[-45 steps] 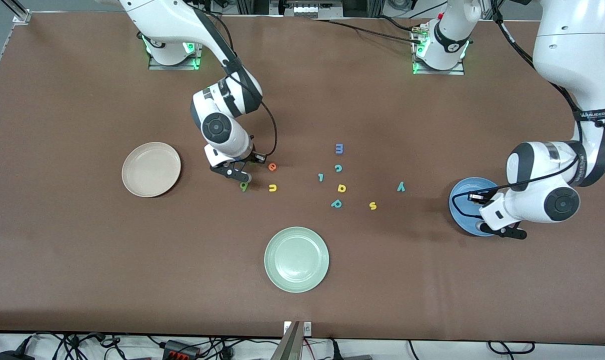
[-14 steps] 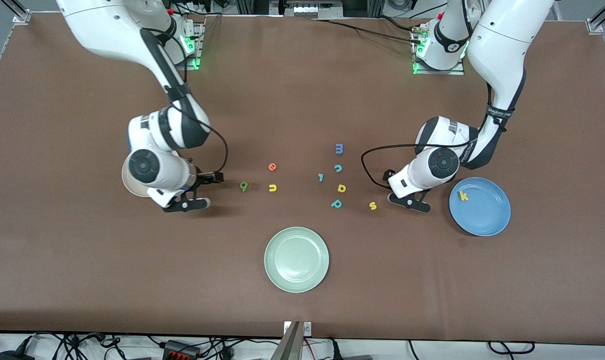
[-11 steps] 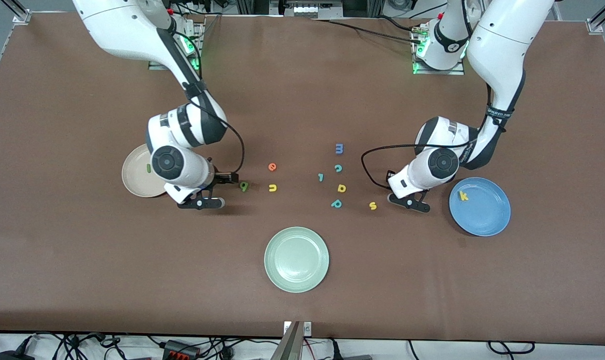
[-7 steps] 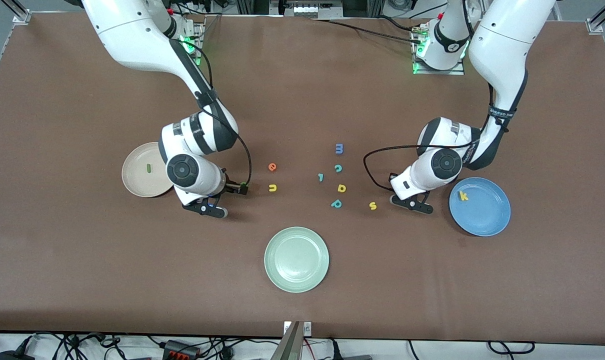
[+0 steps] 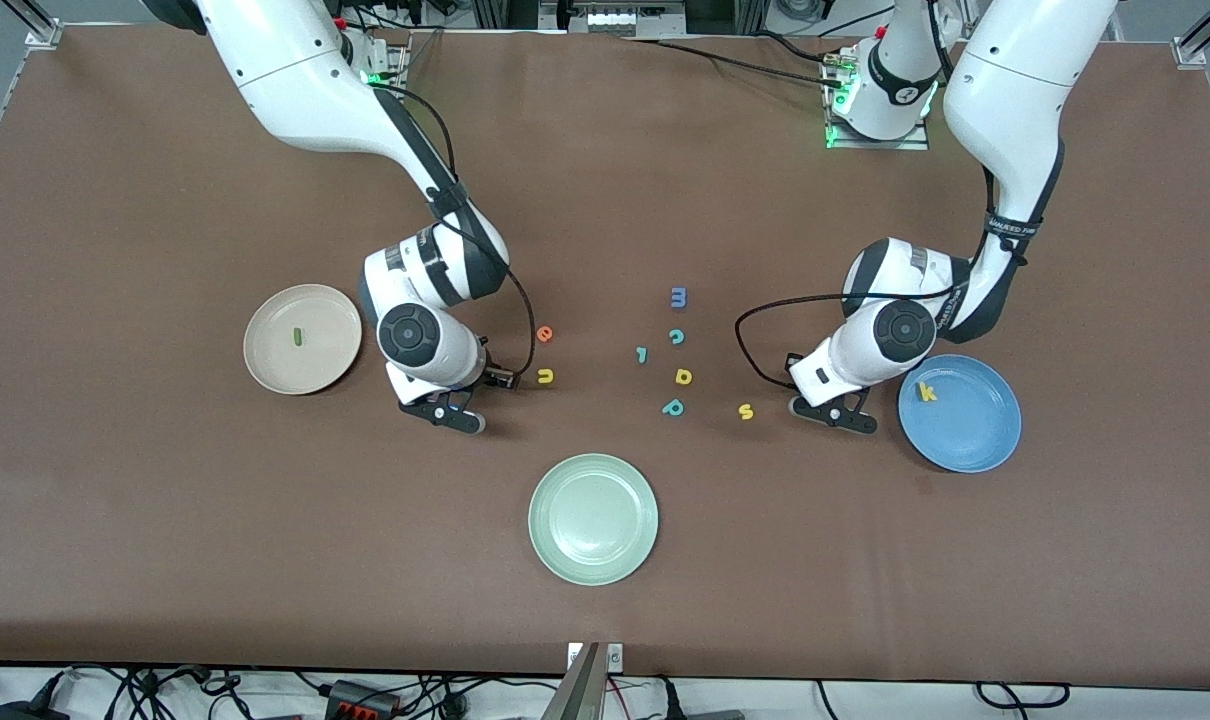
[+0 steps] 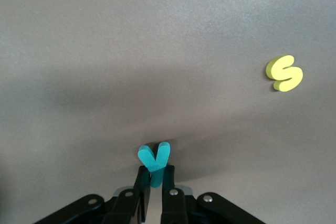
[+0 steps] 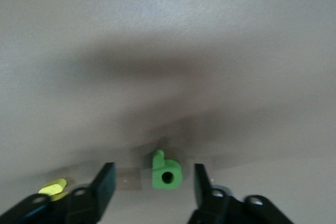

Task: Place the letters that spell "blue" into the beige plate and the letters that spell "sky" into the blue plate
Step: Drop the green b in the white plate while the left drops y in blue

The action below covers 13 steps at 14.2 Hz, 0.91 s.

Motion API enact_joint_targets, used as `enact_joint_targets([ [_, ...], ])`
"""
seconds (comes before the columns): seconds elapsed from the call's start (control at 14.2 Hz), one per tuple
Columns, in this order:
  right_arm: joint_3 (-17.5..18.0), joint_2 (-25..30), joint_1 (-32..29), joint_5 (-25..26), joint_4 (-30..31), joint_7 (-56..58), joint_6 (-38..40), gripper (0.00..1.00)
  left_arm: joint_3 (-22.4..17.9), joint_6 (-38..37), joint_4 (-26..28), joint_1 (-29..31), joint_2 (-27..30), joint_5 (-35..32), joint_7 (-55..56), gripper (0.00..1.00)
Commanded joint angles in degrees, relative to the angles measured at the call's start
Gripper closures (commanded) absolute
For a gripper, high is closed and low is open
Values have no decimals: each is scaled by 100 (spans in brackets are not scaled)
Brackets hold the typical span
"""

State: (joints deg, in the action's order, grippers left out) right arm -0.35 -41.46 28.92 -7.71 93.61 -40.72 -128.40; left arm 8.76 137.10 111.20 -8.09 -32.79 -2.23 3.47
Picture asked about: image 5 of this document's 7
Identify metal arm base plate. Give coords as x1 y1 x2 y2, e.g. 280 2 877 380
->
350 30 411 91
827 45 931 151

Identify long black cable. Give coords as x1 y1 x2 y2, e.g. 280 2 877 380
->
630 35 851 91

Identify gray metal camera pole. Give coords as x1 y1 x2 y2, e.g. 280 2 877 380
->
540 640 611 720

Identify black cable loop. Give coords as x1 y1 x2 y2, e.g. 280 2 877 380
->
973 680 1072 713

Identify gray control device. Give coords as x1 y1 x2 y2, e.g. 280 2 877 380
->
563 0 688 38

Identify pale green plate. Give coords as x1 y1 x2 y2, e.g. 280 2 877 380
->
528 453 660 587

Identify brown table cover mat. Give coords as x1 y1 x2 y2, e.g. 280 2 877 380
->
0 25 1210 691

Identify black power strip red switches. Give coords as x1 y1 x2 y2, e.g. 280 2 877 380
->
323 678 403 720

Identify beige brown plate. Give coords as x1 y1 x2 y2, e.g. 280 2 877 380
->
243 284 363 396

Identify blue plate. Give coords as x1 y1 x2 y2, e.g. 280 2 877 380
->
897 354 1023 474

